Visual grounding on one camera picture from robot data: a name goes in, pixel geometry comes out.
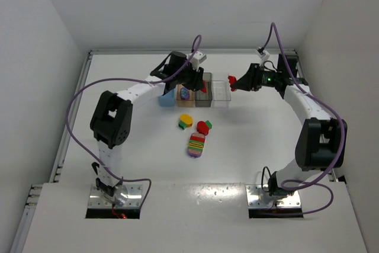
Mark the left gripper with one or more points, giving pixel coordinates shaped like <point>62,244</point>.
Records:
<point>192,78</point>

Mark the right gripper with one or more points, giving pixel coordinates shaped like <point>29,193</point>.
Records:
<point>252,77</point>

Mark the purple lego brick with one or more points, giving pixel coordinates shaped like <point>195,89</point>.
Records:
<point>184,93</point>

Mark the yellow oval lego brick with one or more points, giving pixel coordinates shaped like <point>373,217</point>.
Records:
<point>186,119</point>

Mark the green lego brick number three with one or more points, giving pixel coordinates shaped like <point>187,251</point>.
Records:
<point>182,125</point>

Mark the red arched lego brick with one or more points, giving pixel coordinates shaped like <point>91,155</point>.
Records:
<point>232,79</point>

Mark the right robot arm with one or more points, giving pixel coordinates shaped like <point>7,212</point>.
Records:
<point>321,143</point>

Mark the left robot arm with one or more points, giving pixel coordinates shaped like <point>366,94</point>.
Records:
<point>111,122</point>

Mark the grey translucent container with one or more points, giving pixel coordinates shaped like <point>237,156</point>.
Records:
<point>204,99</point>

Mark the clear container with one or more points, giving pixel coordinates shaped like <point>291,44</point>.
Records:
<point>221,94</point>

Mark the tan translucent container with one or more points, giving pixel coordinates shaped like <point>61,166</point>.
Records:
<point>182,103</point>

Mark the plain green lego brick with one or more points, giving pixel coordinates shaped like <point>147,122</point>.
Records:
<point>209,125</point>

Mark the blue container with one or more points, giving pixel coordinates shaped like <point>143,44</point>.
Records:
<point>167,100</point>

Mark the red oval lego brick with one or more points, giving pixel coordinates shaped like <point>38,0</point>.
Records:
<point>203,128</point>

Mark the striped stacked lego block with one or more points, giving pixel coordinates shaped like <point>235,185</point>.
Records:
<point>195,145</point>

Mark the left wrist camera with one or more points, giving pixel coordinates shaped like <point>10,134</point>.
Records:
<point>198,58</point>

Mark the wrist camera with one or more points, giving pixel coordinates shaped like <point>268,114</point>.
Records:
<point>263,55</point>
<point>198,58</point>

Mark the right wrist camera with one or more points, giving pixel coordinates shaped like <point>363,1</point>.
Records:
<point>263,55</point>

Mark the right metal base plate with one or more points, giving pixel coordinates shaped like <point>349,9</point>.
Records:
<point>259,199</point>

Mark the metal base plate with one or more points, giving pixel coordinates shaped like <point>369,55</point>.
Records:
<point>127,196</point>
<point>259,199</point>

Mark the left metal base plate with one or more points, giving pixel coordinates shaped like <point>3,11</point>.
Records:
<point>127,196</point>

